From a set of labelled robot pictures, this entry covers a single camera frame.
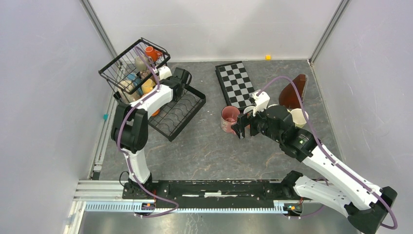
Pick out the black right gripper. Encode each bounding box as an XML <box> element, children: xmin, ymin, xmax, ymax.
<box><xmin>230</xmin><ymin>102</ymin><xmax>283</xmax><ymax>143</ymax></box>

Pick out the pink floral mug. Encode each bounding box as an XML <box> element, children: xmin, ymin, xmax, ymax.
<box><xmin>221</xmin><ymin>106</ymin><xmax>240</xmax><ymax>135</ymax></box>

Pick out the yellow mug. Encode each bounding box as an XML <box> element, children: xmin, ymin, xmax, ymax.
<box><xmin>290</xmin><ymin>108</ymin><xmax>309</xmax><ymax>128</ymax></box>

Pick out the orange cup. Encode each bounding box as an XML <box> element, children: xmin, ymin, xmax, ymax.
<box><xmin>151</xmin><ymin>109</ymin><xmax>160</xmax><ymax>117</ymax></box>

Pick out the salmon pink mug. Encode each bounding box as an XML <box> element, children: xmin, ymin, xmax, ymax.
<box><xmin>243</xmin><ymin>106</ymin><xmax>255</xmax><ymax>115</ymax></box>

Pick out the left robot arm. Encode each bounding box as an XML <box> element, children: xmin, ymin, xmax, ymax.
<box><xmin>111</xmin><ymin>67</ymin><xmax>192</xmax><ymax>199</ymax></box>

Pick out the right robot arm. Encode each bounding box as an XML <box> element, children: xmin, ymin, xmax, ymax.
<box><xmin>231</xmin><ymin>105</ymin><xmax>397</xmax><ymax>234</ymax></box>

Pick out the black dish rack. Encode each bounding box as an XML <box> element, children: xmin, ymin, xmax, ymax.
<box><xmin>113</xmin><ymin>72</ymin><xmax>207</xmax><ymax>142</ymax></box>

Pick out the cream mug in rack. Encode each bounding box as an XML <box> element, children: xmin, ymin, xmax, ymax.
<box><xmin>118</xmin><ymin>80</ymin><xmax>140</xmax><ymax>103</ymax></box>

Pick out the black white chessboard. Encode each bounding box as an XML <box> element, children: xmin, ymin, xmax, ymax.
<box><xmin>215</xmin><ymin>61</ymin><xmax>256</xmax><ymax>112</ymax></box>

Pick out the brown wedge object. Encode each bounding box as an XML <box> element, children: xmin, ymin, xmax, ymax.
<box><xmin>279</xmin><ymin>74</ymin><xmax>308</xmax><ymax>109</ymax></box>

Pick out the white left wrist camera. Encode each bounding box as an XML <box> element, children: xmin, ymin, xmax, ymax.
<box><xmin>158</xmin><ymin>66</ymin><xmax>172</xmax><ymax>80</ymax></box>

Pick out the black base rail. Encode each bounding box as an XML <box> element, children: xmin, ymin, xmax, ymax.
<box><xmin>122</xmin><ymin>179</ymin><xmax>303</xmax><ymax>209</ymax></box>

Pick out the black wire basket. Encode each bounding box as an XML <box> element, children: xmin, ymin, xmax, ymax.
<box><xmin>98</xmin><ymin>38</ymin><xmax>170</xmax><ymax>91</ymax></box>

